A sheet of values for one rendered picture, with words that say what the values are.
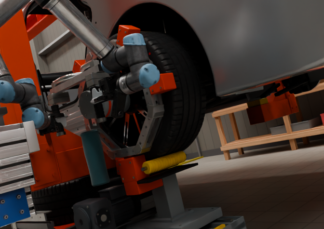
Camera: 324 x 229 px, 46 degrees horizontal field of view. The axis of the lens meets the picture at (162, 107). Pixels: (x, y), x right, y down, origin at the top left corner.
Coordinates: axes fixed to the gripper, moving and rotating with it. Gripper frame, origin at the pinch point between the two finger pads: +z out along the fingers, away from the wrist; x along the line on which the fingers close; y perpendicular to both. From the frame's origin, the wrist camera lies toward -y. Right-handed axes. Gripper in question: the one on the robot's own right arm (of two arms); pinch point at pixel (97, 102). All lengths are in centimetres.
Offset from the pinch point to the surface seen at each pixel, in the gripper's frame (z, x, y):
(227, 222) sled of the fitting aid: -10, -50, -66
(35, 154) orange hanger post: 55, 4, -14
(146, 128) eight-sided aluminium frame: -2.3, -20.5, -14.8
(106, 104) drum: 10.3, -12.1, -0.1
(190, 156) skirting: 387, -466, -76
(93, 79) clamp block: -2.5, 1.1, 9.2
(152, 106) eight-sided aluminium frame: -9.6, -20.2, -6.4
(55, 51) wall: 815, -483, 284
